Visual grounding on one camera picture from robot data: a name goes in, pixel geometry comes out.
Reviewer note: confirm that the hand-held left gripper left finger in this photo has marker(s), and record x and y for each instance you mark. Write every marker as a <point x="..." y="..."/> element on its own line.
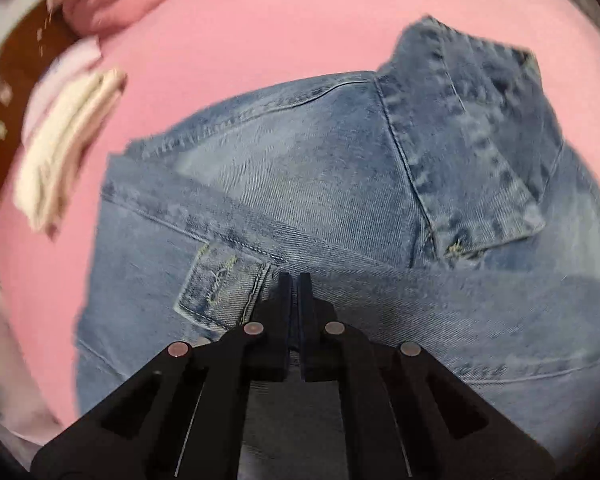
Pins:
<point x="282" y="320"/>

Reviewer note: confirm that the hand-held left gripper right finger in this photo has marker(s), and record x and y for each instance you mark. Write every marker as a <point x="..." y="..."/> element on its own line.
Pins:
<point x="307" y="320"/>

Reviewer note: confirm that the blue denim jacket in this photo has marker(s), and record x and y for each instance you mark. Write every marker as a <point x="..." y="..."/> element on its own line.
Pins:
<point x="330" y="175"/>

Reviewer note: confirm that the folded white cloth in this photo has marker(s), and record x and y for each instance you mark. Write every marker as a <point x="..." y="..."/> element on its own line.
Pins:
<point x="60" y="160"/>

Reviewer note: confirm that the pink bed blanket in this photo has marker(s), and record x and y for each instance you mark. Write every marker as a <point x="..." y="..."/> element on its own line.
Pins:
<point x="255" y="25"/>

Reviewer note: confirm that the light pink folded garment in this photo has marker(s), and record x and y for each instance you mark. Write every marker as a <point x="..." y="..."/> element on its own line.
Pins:
<point x="65" y="75"/>

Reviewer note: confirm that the dark wooden headboard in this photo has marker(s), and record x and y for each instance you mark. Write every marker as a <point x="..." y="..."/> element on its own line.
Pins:
<point x="10" y="70"/>

